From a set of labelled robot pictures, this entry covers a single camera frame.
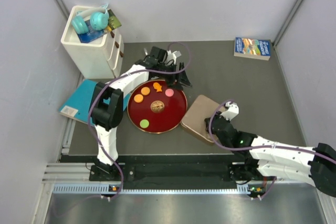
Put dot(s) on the tin box with paper cups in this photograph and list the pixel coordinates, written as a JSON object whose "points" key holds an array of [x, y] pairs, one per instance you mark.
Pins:
{"points": [[198, 131]]}

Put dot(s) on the white drawer cabinet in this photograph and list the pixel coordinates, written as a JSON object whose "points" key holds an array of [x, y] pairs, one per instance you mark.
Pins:
{"points": [[98, 59]]}

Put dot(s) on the colourful paperback book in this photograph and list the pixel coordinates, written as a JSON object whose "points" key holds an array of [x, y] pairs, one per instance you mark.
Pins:
{"points": [[252, 48]]}

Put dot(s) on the beige tin lid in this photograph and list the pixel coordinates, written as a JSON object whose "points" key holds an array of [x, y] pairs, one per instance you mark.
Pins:
{"points": [[202, 108]]}

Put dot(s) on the green round cookie bottom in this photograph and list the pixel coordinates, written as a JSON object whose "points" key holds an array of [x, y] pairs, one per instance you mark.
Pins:
{"points": [[144, 123]]}

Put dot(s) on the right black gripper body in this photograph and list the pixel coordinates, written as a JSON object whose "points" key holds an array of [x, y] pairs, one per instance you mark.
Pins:
{"points": [[217, 115]]}

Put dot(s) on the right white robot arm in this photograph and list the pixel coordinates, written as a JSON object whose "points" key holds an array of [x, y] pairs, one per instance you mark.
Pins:
{"points": [[265, 158]]}

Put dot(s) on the orange fish shaped cookie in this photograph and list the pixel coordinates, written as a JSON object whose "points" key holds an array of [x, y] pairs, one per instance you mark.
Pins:
{"points": [[157, 87]]}

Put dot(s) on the teal headphones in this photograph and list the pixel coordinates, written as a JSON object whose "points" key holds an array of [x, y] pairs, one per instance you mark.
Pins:
{"points": [[98, 19]]}

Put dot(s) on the round red lacquer plate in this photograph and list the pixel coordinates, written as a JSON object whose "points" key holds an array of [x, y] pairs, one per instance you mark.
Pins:
{"points": [[164, 113]]}

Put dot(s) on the blue book on cabinet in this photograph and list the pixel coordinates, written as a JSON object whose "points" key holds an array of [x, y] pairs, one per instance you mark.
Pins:
{"points": [[91, 35]]}

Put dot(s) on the pink paper cookie cup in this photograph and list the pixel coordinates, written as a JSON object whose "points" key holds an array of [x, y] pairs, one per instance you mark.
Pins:
{"points": [[169, 92]]}

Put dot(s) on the grey slotted cable duct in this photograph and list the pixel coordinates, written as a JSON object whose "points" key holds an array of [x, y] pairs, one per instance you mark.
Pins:
{"points": [[107, 189]]}

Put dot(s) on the orange round cookie upper left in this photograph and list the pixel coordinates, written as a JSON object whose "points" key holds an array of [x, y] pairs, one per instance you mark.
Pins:
{"points": [[145, 91]]}

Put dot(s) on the blue notebook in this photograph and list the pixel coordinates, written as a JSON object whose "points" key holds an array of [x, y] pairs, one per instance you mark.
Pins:
{"points": [[78, 104]]}

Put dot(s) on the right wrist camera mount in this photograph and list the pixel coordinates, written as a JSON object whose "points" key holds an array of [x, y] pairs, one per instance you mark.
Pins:
{"points": [[231, 111]]}

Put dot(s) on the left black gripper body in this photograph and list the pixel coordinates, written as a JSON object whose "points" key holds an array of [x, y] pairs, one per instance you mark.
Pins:
{"points": [[171, 67]]}

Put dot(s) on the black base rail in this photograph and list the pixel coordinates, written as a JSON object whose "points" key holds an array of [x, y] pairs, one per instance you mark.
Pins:
{"points": [[227, 167]]}

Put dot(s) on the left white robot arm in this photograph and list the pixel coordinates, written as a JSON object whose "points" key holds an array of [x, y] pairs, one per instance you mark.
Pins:
{"points": [[107, 103]]}

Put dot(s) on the orange round cookie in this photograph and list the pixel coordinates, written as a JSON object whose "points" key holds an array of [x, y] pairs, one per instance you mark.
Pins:
{"points": [[145, 91], [138, 98]]}

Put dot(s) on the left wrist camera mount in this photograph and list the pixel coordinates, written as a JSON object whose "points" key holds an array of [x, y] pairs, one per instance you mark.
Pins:
{"points": [[172, 56]]}

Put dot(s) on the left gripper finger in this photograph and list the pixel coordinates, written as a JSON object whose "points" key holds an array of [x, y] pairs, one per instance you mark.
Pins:
{"points": [[184, 80], [177, 82]]}

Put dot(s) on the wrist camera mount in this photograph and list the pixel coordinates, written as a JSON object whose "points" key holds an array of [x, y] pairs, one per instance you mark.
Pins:
{"points": [[172, 56], [231, 111]]}

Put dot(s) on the green picture card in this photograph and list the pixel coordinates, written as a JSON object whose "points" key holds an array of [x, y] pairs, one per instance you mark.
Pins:
{"points": [[113, 21]]}

